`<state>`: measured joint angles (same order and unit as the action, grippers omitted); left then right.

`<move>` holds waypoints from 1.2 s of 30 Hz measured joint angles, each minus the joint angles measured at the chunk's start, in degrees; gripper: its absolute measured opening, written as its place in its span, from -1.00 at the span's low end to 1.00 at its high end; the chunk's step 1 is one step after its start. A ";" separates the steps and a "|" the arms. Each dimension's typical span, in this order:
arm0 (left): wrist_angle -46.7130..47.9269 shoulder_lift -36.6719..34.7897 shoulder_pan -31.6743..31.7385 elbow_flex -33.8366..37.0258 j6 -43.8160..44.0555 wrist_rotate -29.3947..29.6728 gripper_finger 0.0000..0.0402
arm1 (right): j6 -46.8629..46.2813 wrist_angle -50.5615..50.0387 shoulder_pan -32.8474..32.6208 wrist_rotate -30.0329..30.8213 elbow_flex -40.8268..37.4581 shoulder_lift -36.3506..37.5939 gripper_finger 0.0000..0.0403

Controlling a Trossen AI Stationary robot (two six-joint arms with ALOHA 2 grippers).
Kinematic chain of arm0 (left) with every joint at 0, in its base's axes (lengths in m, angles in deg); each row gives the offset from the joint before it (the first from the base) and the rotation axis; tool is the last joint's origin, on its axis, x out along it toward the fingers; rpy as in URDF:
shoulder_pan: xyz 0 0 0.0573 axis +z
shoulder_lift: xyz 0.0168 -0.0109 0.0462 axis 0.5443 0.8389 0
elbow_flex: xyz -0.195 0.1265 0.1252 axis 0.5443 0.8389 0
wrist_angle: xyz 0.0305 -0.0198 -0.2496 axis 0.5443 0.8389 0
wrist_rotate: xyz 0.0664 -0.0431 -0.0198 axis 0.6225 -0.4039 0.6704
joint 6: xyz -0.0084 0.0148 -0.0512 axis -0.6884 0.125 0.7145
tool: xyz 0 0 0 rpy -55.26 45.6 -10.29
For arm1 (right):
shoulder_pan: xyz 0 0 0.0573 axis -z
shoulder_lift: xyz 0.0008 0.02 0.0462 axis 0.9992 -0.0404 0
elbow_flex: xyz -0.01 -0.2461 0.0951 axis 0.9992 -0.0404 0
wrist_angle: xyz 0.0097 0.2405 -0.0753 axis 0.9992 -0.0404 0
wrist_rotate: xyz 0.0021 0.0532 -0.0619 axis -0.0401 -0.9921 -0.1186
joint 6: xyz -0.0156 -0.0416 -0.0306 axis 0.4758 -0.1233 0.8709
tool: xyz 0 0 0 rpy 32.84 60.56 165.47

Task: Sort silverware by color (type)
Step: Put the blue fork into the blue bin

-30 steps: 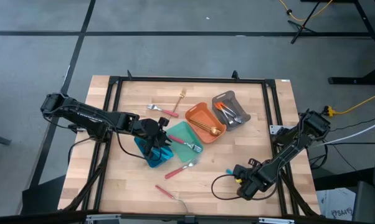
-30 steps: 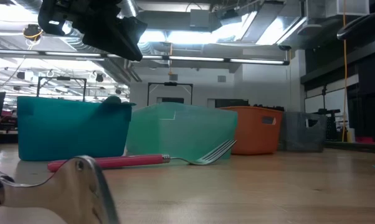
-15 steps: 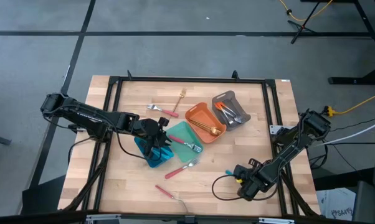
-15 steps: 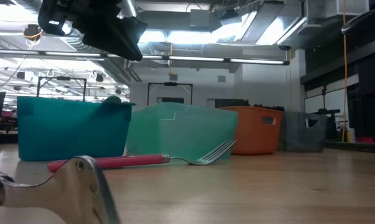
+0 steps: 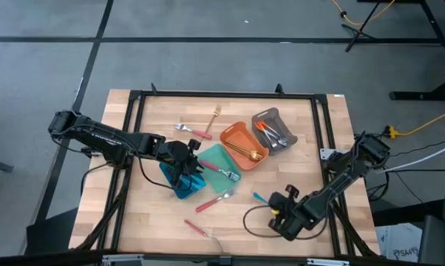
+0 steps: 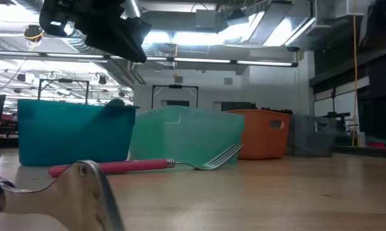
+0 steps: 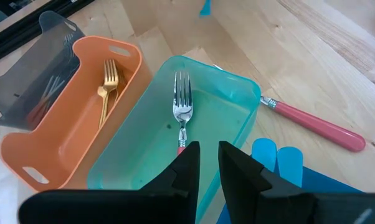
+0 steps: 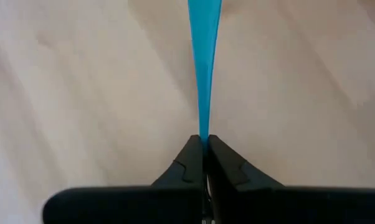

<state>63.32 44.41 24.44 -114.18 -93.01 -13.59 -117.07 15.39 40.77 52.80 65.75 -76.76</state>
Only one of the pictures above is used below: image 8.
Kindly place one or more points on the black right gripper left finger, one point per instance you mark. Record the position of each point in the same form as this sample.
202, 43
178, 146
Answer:
144, 205

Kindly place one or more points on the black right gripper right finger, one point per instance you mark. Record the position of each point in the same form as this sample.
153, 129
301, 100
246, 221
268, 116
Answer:
268, 205

